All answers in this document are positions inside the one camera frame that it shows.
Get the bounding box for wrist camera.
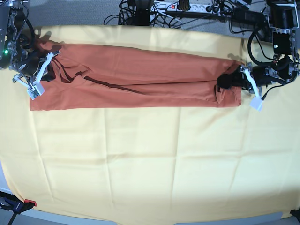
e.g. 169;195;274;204
240;62;263;111
13;49;61;101

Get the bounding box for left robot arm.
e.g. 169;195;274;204
217;0;300;92

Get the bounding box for orange T-shirt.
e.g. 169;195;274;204
30;44;241;111

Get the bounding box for black power adapter box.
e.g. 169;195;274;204
231;8;265;25

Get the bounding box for black central post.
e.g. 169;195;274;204
134;0;152;27

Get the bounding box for blue black bar clamp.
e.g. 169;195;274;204
0;191;37;225

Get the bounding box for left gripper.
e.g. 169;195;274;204
216;65;272;91

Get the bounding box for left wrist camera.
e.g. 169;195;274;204
240;62;263;111

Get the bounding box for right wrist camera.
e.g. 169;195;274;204
13;49;61;101

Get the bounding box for yellow table cloth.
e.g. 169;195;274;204
0;25;300;222

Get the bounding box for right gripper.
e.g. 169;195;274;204
17;39;64;82

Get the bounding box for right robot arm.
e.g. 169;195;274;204
0;0;60;85

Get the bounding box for black clamp right corner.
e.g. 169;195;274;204
290;209;300;223

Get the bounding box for white power strip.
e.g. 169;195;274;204
150;1;221;15

